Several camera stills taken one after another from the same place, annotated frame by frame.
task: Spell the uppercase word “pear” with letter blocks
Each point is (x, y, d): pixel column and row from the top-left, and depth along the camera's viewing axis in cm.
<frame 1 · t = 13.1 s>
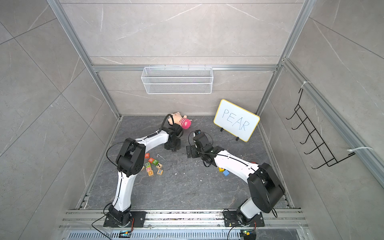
left hand: (178, 145, 101), fingers open
right hand: (195, 148, 88), fingers open
yellow framed PEAR whiteboard: (236, 121, 103), point 12 cm above the table
green number 2 block: (155, 162, 94), point 2 cm above the table
wooden number 7 block: (159, 165, 93), point 2 cm above the table
wooden X block: (160, 171, 91), on the table
wooden Q block: (150, 173, 90), point 2 cm above the table

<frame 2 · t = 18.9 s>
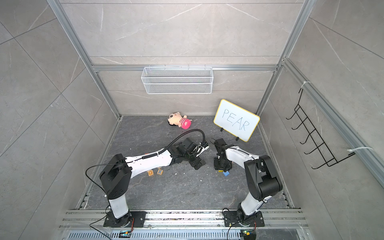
left hand: (203, 155, 85), fingers open
right hand: (221, 167, 92), fingers open
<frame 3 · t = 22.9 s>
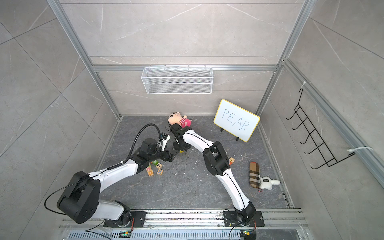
left hand: (173, 146, 87), fingers open
right hand: (182, 148, 101), fingers open
plaid plush dog toy: (256, 181, 85), point 3 cm above the table
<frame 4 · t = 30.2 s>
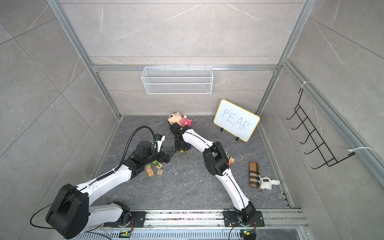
left hand: (169, 146, 84), fingers open
right hand: (182, 148, 100), fingers open
